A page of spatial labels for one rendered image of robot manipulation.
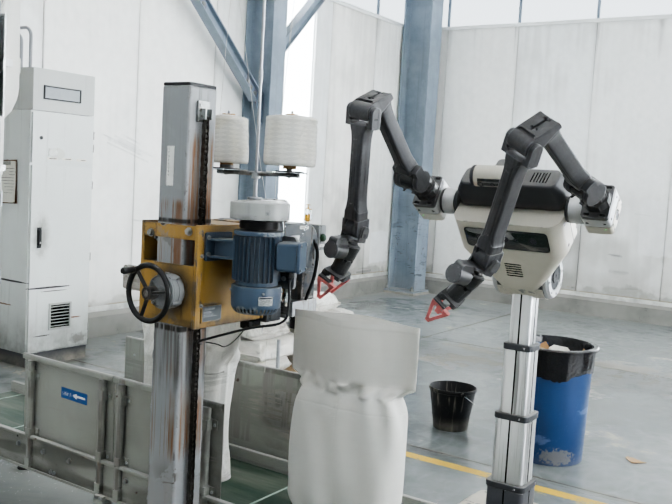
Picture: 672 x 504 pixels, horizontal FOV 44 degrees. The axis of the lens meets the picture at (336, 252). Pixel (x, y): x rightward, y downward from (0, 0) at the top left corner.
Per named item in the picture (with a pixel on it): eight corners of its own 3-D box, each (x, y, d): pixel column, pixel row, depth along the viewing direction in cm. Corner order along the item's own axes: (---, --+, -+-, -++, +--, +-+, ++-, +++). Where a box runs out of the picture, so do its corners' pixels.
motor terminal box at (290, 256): (306, 279, 255) (308, 241, 254) (300, 282, 246) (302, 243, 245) (279, 277, 257) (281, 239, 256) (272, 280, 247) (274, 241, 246)
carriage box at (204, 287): (264, 318, 277) (269, 224, 275) (193, 331, 249) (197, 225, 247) (209, 308, 291) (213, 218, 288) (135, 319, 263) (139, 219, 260)
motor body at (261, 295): (290, 313, 256) (294, 232, 254) (258, 318, 243) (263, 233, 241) (251, 306, 264) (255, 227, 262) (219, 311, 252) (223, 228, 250)
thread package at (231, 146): (257, 166, 279) (260, 115, 277) (229, 164, 267) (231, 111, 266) (224, 164, 287) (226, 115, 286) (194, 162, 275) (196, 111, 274)
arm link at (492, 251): (547, 144, 223) (520, 126, 230) (532, 147, 220) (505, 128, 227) (502, 274, 247) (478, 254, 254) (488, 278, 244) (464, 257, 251)
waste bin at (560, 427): (601, 453, 486) (611, 343, 481) (572, 477, 444) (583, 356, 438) (522, 435, 513) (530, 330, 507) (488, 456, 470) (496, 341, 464)
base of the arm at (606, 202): (589, 186, 268) (580, 219, 264) (583, 173, 262) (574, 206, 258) (616, 187, 264) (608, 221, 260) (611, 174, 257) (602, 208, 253)
